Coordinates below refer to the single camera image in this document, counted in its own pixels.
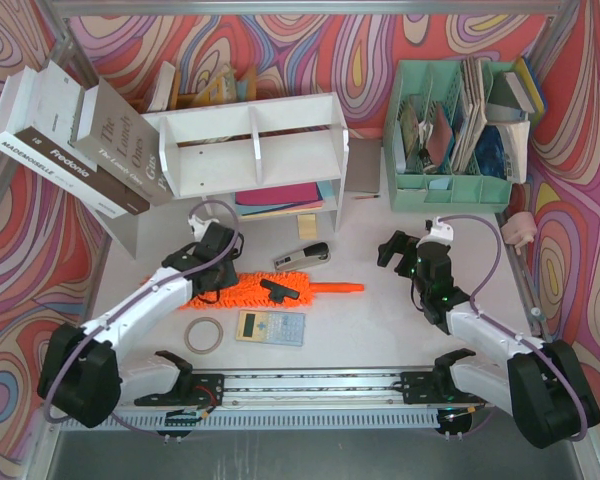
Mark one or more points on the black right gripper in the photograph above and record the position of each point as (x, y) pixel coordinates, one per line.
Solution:
(397, 248)

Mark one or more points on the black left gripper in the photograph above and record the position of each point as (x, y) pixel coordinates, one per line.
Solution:
(219, 279)

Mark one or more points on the orange chenille duster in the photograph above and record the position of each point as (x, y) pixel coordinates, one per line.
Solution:
(269, 290)

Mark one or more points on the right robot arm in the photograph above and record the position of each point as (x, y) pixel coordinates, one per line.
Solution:
(540, 384)

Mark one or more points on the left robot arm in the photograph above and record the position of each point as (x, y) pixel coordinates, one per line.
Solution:
(82, 377)

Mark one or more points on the white wooden bookshelf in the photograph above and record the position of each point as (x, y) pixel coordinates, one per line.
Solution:
(218, 150)

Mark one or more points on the stack of coloured paper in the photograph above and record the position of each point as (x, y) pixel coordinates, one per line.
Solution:
(282, 200)

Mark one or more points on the grey black stapler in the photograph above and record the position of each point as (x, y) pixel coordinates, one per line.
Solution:
(309, 256)

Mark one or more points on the roll of tape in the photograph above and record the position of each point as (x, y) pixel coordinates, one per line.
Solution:
(203, 335)

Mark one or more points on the yellow sticky note pad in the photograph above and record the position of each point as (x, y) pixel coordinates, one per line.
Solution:
(307, 226)

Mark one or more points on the grey notebook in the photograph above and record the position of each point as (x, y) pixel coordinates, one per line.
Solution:
(363, 169)

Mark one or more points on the yellow grey calculator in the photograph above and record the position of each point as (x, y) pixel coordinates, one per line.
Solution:
(271, 327)

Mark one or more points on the pink piggy figurine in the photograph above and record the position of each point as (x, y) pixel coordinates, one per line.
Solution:
(519, 230)

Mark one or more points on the grey Lonely Ones book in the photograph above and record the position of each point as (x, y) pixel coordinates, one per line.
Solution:
(115, 136)

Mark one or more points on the mint green desk organizer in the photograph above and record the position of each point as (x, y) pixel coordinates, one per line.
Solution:
(435, 117)

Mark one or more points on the books behind shelf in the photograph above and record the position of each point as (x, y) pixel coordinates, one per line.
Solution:
(166, 91)

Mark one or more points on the books in organizer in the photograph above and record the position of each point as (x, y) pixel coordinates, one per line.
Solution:
(513, 109)

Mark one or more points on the large white brown book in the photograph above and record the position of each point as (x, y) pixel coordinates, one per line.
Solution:
(38, 112)

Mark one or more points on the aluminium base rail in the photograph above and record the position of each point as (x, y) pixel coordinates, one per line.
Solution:
(301, 400)

